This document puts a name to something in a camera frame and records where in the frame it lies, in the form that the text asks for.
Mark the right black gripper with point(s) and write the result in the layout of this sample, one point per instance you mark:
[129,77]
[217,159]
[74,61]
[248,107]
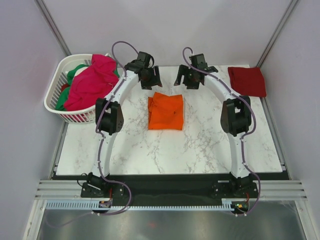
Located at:
[184,70]

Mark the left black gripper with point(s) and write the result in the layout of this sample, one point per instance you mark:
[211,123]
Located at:
[155,80]

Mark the orange t-shirt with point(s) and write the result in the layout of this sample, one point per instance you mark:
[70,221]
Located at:
[165,112]

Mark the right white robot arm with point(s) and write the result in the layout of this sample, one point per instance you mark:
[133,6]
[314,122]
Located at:
[235,118]

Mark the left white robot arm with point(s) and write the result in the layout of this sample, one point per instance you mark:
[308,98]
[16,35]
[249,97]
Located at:
[109,116]

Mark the folded dark red t-shirt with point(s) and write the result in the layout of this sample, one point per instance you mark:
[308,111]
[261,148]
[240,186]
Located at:
[247,81]

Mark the magenta t-shirt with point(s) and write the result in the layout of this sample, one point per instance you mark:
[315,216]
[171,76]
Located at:
[92,85]

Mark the red garment in basket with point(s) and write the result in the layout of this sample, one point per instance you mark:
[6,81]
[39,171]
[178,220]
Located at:
[65,88]

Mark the white plastic laundry basket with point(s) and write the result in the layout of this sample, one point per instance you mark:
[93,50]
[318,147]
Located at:
[90,76]

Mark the green t-shirt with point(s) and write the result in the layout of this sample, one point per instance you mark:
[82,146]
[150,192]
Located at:
[67,87]

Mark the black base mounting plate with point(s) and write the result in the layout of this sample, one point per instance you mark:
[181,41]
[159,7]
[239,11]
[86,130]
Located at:
[170,188]

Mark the white slotted cable duct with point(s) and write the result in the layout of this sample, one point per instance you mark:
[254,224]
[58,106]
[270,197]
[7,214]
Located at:
[99,205]

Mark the aluminium frame rail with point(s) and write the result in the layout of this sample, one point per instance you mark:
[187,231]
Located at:
[58,190]

